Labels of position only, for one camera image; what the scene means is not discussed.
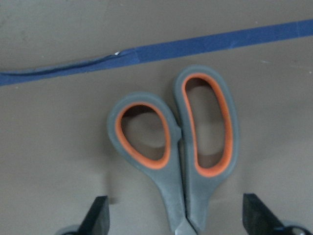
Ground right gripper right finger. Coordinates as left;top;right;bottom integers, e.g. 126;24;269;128
242;193;312;235

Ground grey orange handled scissors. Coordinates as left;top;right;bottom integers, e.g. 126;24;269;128
107;65;239;235

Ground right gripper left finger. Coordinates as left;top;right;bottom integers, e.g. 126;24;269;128
55;196;110;235

